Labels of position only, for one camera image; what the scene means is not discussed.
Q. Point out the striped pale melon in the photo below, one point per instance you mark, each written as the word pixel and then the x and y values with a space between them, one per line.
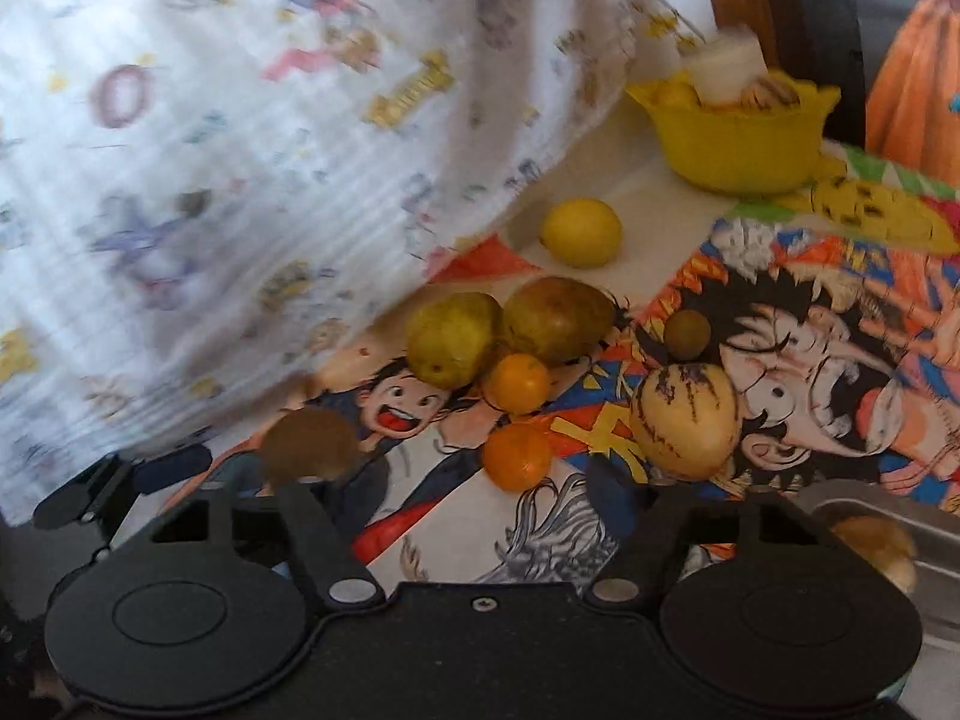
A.
pixel 885 545

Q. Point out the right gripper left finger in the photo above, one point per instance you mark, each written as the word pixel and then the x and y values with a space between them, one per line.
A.
pixel 339 580

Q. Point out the white glass jar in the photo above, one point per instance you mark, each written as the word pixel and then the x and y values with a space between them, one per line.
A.
pixel 725 65

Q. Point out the yellow lemon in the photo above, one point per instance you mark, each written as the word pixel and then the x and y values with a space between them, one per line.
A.
pixel 582 233

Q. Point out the brown kiwi fruit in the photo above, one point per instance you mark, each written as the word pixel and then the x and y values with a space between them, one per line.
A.
pixel 309 443

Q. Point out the small orange mandarin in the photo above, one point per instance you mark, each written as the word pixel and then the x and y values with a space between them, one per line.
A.
pixel 517 384

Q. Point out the white cartoon print cloth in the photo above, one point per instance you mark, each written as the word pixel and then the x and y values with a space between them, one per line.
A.
pixel 200 197

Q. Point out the yellow plastic bowl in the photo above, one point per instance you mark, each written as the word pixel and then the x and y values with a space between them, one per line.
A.
pixel 728 149

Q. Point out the small brown round fruit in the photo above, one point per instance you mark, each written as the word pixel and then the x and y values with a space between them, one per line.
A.
pixel 687 334

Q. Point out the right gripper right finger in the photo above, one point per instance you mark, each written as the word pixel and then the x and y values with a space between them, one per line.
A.
pixel 646 568

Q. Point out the painted lady poster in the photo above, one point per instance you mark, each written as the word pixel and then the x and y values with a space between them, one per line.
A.
pixel 909 115

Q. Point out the yellow fruit in bowl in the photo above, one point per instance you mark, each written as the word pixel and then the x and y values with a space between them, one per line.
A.
pixel 676 91

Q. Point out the green-yellow pear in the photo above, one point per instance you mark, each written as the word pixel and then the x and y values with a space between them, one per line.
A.
pixel 450 340

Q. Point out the colourful anime poster mat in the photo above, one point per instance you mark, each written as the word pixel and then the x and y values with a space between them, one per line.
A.
pixel 774 356

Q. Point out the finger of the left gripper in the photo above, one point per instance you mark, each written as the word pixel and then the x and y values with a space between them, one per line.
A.
pixel 163 472

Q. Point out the striped pepino melon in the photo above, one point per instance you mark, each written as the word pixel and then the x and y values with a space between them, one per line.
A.
pixel 686 419

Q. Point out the dry flower twig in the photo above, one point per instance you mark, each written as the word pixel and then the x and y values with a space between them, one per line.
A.
pixel 663 19

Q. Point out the grey metal baking tray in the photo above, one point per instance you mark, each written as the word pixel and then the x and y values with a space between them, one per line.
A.
pixel 916 547

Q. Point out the brownish green pear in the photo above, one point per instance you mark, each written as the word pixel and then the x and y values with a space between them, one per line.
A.
pixel 557 319

